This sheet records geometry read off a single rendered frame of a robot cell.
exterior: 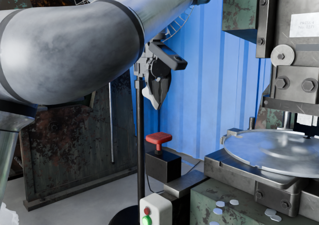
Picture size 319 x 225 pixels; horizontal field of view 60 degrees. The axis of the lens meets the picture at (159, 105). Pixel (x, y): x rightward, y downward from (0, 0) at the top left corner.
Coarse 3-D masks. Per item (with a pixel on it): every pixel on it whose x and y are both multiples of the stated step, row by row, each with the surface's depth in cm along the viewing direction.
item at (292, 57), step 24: (288, 0) 64; (312, 0) 60; (288, 24) 65; (312, 24) 61; (288, 48) 64; (312, 48) 62; (288, 72) 63; (312, 72) 60; (288, 96) 64; (312, 96) 60
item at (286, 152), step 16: (224, 144) 66; (240, 144) 68; (256, 144) 68; (272, 144) 66; (288, 144) 66; (304, 144) 66; (240, 160) 58; (256, 160) 58; (272, 160) 58; (288, 160) 58; (304, 160) 58; (304, 176) 51
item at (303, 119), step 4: (300, 116) 71; (304, 116) 71; (308, 116) 70; (312, 116) 69; (316, 116) 69; (300, 120) 71; (304, 120) 71; (308, 120) 70; (312, 120) 70; (316, 120) 69; (304, 124) 71; (308, 124) 70; (312, 124) 70; (316, 124) 70
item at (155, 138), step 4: (156, 132) 85; (160, 132) 84; (164, 132) 84; (148, 136) 81; (152, 136) 81; (156, 136) 81; (160, 136) 81; (164, 136) 81; (168, 136) 81; (148, 140) 80; (152, 140) 79; (156, 140) 78; (160, 140) 79; (164, 140) 80; (168, 140) 81; (156, 144) 83; (160, 144) 82; (160, 148) 82
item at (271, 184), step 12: (228, 168) 57; (240, 168) 55; (252, 168) 55; (264, 180) 51; (276, 180) 50; (288, 180) 50; (300, 180) 60; (264, 192) 65; (276, 192) 63; (288, 192) 61; (264, 204) 65; (276, 204) 63; (288, 204) 61
